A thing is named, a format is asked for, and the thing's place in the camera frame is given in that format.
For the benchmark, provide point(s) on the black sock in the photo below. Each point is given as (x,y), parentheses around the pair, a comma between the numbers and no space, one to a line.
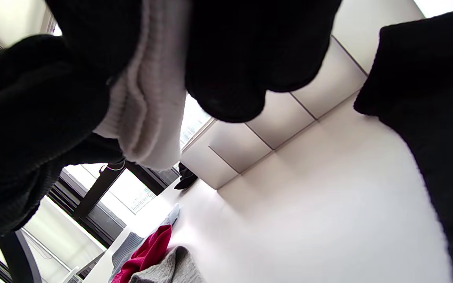
(185,181)

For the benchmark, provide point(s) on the grey sock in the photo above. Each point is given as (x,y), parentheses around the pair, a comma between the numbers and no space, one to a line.
(175,269)

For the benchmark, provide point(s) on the person's right hand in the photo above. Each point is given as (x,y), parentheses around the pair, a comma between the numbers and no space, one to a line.
(34,118)

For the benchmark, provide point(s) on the person's left hand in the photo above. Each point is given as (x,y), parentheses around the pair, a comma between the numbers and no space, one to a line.
(427,118)

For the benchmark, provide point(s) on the dark window frame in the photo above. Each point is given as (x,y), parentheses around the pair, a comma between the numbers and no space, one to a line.
(92,196)

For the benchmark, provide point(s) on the light blue sock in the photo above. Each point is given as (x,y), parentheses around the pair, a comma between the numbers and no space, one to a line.
(171,216)

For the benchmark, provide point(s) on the clear plastic divided organizer box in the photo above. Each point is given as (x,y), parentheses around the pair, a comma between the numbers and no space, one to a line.
(328,98)

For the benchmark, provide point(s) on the red sock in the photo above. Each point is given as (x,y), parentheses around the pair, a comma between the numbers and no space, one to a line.
(151,247)

